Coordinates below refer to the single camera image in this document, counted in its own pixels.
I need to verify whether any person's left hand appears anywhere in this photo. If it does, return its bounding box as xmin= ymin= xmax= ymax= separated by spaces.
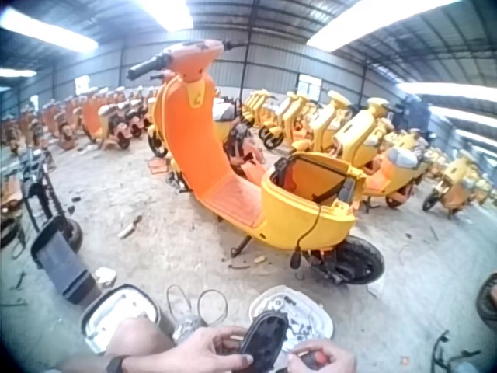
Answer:
xmin=126 ymin=325 xmax=256 ymax=373

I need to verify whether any orange and yellow electric scooter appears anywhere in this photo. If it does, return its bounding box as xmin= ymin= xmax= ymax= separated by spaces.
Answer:
xmin=126 ymin=38 xmax=386 ymax=287

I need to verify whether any small hand tool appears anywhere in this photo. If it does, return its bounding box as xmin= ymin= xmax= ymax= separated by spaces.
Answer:
xmin=116 ymin=214 xmax=144 ymax=239

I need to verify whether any grey scooter seat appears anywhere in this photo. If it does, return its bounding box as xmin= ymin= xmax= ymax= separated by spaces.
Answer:
xmin=79 ymin=283 xmax=163 ymax=355

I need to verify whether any row of orange scooters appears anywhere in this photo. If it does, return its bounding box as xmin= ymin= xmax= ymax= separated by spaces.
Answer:
xmin=0 ymin=85 xmax=161 ymax=157

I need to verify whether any black scooter tyre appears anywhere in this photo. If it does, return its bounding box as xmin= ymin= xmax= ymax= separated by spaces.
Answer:
xmin=476 ymin=271 xmax=497 ymax=332

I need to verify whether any grey looped cable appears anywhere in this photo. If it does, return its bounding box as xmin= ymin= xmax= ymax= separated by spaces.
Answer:
xmin=165 ymin=284 xmax=229 ymax=343

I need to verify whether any black bare scooter frame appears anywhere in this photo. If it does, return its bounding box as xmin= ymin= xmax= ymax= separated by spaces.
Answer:
xmin=0 ymin=147 xmax=85 ymax=254

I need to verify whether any row of yellow scooters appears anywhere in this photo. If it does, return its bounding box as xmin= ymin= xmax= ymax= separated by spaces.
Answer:
xmin=240 ymin=88 xmax=497 ymax=219

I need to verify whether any white plastic scrap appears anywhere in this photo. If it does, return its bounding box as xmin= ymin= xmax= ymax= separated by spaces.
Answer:
xmin=94 ymin=267 xmax=118 ymax=289

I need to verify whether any person's right hand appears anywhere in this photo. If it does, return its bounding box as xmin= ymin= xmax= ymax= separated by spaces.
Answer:
xmin=287 ymin=340 xmax=359 ymax=373

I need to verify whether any red and black screwdriver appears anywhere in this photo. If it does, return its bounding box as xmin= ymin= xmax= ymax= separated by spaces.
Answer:
xmin=290 ymin=349 xmax=332 ymax=368

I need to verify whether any white seat base plate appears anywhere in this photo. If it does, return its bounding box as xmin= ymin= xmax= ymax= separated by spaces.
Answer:
xmin=248 ymin=285 xmax=335 ymax=354

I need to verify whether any black charging cable with plug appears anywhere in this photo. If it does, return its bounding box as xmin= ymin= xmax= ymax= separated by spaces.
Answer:
xmin=289 ymin=204 xmax=324 ymax=270

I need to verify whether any black oval plastic part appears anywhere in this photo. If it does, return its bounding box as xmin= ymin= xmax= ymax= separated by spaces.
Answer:
xmin=235 ymin=309 xmax=291 ymax=371

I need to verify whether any black metal rack frame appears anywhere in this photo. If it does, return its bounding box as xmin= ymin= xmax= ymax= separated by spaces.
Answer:
xmin=429 ymin=329 xmax=483 ymax=373

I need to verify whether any black wrist band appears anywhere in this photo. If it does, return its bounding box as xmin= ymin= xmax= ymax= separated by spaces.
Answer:
xmin=105 ymin=354 xmax=127 ymax=373

